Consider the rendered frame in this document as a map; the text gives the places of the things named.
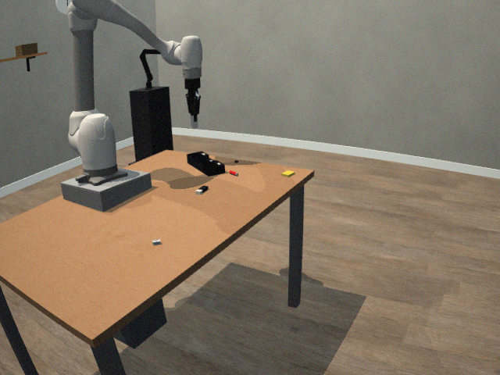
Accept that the yellow rectangular block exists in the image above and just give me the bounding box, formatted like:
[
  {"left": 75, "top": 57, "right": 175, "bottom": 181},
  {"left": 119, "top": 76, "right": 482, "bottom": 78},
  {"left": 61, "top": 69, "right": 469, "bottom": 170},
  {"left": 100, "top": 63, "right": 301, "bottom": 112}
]
[{"left": 281, "top": 170, "right": 295, "bottom": 177}]

